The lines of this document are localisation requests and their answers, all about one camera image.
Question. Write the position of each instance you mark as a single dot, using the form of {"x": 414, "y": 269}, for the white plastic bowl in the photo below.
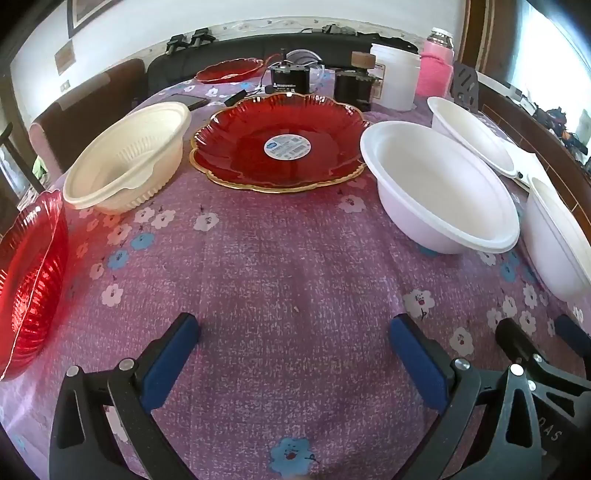
{"x": 558, "y": 249}
{"x": 438, "y": 194}
{"x": 471, "y": 129}

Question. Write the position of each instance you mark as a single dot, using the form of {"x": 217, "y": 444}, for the framed horse painting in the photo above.
{"x": 76, "y": 14}

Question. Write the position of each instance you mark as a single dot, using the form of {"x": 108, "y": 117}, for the wall plaque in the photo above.
{"x": 64, "y": 56}

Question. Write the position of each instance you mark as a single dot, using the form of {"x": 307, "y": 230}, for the clear plastic container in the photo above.
{"x": 311, "y": 60}

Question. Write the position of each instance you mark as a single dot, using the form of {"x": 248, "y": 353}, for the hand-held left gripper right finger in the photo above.
{"x": 420, "y": 360}

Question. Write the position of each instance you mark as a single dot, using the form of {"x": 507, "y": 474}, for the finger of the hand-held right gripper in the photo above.
{"x": 575, "y": 339}
{"x": 515, "y": 337}

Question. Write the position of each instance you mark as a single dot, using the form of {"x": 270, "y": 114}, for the brown armchair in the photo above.
{"x": 92, "y": 97}

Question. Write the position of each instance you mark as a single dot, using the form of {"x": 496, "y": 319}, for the window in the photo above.
{"x": 549, "y": 41}

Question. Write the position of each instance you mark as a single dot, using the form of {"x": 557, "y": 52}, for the black sofa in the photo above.
{"x": 323, "y": 46}

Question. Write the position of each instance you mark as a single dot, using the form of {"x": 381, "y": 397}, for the black clamp device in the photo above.
{"x": 175, "y": 44}
{"x": 202, "y": 37}

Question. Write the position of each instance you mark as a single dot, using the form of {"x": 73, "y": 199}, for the pink bottle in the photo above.
{"x": 434, "y": 69}

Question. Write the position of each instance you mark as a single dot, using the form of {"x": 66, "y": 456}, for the small red plate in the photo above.
{"x": 226, "y": 71}

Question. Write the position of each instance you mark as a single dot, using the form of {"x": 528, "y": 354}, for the black grinder with wooden knob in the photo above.
{"x": 351, "y": 87}

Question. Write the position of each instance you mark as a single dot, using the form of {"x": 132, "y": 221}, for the black smartphone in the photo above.
{"x": 187, "y": 101}

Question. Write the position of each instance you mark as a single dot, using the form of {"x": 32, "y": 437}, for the wooden cabinet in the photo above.
{"x": 545, "y": 138}

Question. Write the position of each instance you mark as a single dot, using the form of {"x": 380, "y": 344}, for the purple floral tablecloth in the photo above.
{"x": 277, "y": 258}

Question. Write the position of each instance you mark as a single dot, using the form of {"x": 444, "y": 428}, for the red plate with sticker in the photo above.
{"x": 240, "y": 152}

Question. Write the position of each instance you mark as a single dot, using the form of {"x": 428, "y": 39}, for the cream colander bowl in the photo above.
{"x": 124, "y": 170}

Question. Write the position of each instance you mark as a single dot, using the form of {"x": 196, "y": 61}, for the dark bundle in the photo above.
{"x": 339, "y": 29}

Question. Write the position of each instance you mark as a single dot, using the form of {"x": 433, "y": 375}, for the white plastic bucket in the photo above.
{"x": 397, "y": 78}

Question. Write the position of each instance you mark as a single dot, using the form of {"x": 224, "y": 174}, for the red ribbed glass plate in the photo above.
{"x": 32, "y": 277}

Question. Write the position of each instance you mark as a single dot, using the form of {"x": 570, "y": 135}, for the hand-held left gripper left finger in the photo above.
{"x": 166, "y": 364}

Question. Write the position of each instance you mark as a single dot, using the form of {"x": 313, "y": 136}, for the black motor device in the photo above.
{"x": 288, "y": 78}

